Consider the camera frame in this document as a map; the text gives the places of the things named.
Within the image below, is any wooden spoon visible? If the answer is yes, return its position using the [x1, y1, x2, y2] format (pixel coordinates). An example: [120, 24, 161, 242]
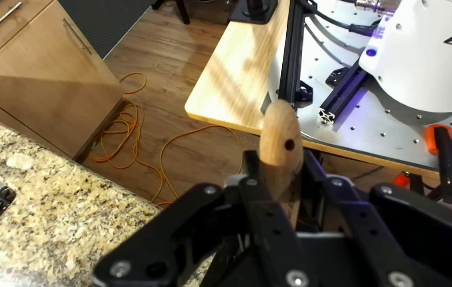
[259, 100, 303, 225]

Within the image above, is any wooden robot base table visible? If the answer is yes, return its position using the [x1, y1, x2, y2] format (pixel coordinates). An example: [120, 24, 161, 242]
[184, 0, 452, 180]

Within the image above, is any orange extension cord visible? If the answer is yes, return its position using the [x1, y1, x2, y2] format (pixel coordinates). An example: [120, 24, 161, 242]
[91, 70, 238, 205]

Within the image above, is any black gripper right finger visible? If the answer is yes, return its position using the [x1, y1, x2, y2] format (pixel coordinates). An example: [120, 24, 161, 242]
[302, 151, 452, 287]

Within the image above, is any aluminium mounting plate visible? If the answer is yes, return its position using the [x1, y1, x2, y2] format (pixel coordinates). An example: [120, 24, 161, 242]
[289, 0, 452, 169]

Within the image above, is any orange black clamp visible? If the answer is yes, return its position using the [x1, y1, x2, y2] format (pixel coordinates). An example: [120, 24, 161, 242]
[425, 124, 452, 204]

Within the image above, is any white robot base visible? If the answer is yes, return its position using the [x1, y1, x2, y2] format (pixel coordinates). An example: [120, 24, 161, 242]
[359, 0, 452, 113]

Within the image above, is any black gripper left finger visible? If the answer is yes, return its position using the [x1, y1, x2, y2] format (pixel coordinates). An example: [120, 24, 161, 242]
[238, 148, 318, 287]

